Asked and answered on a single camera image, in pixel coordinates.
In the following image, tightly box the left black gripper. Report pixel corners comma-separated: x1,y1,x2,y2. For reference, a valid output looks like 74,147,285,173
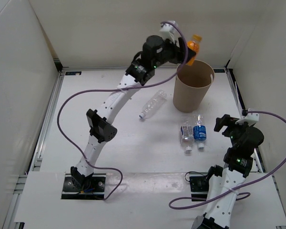
152,36,195,69

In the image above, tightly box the orange plastic bottle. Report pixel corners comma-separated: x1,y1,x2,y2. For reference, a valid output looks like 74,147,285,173
187,34,202,66

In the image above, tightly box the clear plastic bottle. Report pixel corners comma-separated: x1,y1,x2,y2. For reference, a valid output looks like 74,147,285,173
139,90,167,119

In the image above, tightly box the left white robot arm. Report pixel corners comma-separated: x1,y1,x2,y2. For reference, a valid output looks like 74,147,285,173
71,35,198,191

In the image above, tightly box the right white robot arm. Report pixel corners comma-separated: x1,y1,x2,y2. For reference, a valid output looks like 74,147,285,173
192,113,264,229

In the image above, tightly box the brown cardboard bin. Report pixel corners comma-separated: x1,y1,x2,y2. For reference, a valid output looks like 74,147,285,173
173,60,215,113

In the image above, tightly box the blue label Pocari Sweat bottle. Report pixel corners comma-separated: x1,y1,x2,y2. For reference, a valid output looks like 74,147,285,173
193,114,207,151

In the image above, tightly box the clear bottle white orange label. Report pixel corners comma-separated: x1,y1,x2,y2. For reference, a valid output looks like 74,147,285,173
180,116,194,154

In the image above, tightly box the white front board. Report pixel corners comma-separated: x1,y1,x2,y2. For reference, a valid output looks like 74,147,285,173
15,172,286,229

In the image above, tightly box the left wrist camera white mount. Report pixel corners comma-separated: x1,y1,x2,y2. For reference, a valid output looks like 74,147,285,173
159,23,176,44

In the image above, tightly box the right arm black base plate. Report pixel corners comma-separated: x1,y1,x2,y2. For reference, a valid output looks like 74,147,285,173
184,171,209,201

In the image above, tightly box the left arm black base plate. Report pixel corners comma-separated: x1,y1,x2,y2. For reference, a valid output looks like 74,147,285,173
61,173,106,200

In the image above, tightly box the aluminium table frame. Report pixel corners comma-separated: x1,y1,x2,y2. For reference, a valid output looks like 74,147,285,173
2,57,286,229

